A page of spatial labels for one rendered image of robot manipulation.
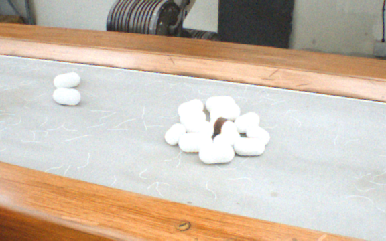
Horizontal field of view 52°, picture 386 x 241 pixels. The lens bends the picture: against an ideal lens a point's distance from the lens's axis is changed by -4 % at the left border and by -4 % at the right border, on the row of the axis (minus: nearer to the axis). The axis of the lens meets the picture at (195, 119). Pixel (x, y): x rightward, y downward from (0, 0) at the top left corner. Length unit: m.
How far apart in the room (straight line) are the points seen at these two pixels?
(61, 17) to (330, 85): 2.59
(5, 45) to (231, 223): 0.60
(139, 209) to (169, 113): 0.21
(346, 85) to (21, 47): 0.55
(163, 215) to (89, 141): 0.18
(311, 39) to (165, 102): 2.06
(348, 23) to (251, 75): 1.96
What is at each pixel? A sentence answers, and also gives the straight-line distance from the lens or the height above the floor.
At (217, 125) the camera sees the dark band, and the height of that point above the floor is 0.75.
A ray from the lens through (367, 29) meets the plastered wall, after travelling 2.56.
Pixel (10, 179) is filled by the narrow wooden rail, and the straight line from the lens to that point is 0.39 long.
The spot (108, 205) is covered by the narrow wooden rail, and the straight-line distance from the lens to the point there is 0.34.
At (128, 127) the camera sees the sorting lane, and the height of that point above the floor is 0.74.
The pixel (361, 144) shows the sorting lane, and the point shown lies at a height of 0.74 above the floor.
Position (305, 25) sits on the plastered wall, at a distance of 2.53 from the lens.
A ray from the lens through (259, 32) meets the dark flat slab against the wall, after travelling 2.52.
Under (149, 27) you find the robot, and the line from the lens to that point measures 0.85.
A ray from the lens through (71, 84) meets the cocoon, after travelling 0.61.
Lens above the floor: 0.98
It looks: 28 degrees down
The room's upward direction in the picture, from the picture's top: straight up
